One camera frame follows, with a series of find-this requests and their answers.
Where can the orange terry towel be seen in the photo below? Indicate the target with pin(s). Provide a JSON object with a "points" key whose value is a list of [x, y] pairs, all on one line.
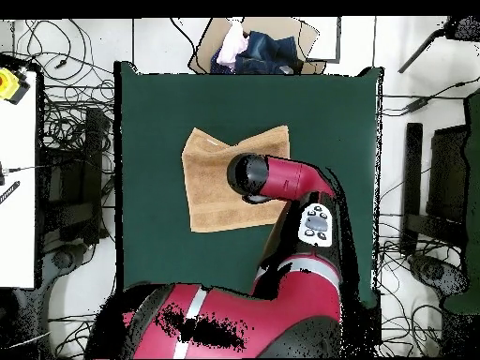
{"points": [[210, 195]]}

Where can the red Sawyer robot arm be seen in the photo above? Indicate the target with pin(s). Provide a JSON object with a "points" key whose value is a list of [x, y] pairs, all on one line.
{"points": [[281, 311]]}

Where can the black flat panel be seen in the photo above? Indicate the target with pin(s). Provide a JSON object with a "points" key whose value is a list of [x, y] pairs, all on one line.
{"points": [[448, 168]]}

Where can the dark green table cloth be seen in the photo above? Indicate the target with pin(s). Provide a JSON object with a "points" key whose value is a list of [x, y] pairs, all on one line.
{"points": [[157, 243]]}

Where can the blue denim jeans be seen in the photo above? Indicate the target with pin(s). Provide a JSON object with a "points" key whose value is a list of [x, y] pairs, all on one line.
{"points": [[270, 52]]}

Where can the pink garment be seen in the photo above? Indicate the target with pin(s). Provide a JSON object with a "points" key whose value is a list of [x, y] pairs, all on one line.
{"points": [[232, 45]]}

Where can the black equipment stand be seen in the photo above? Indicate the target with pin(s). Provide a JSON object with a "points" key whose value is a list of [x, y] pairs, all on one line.
{"points": [[93, 150]]}

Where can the brown cardboard box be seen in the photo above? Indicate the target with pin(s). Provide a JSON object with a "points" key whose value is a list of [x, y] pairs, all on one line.
{"points": [[279, 26]]}

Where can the black upright bar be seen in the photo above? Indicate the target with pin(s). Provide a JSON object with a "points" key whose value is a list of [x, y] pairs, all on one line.
{"points": [[414, 165]]}

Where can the grey round stand base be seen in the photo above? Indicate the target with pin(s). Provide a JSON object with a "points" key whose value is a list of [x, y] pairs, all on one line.
{"points": [[431, 270], [63, 258]]}

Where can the white desk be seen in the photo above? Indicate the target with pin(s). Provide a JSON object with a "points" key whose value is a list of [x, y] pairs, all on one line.
{"points": [[17, 232]]}

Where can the yellow emergency stop button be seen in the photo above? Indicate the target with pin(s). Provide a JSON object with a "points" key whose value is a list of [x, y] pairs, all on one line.
{"points": [[7, 84]]}

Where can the black tripod leg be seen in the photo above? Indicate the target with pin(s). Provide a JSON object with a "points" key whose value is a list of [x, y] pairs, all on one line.
{"points": [[465, 28]]}

